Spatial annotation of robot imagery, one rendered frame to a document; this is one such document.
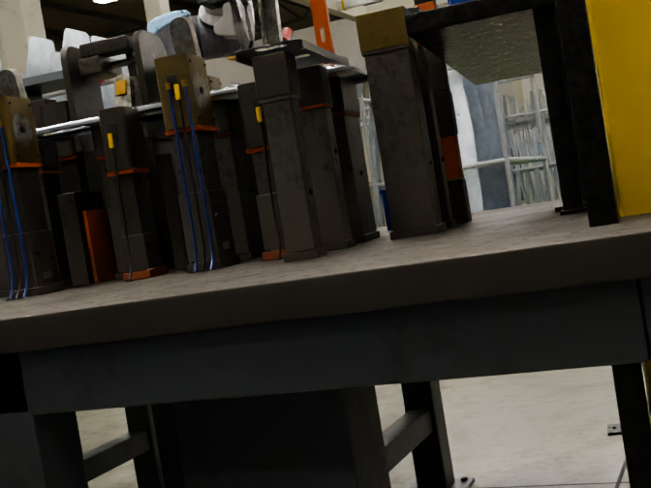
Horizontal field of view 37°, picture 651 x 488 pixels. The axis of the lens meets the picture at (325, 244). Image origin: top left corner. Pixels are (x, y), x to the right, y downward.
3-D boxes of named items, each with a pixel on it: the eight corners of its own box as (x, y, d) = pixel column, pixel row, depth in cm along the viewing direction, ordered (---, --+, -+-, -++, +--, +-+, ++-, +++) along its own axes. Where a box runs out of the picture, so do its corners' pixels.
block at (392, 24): (390, 240, 157) (354, 15, 156) (399, 236, 165) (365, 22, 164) (440, 232, 155) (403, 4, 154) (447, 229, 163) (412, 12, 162)
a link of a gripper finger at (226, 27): (221, 58, 179) (213, 9, 180) (252, 51, 178) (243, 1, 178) (215, 55, 176) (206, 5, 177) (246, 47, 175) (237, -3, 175)
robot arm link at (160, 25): (154, 73, 261) (145, 22, 261) (204, 66, 262) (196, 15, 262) (150, 66, 249) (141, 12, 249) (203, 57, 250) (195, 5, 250)
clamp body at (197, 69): (178, 278, 155) (140, 57, 154) (206, 270, 167) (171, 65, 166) (216, 271, 154) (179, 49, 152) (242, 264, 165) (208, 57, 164)
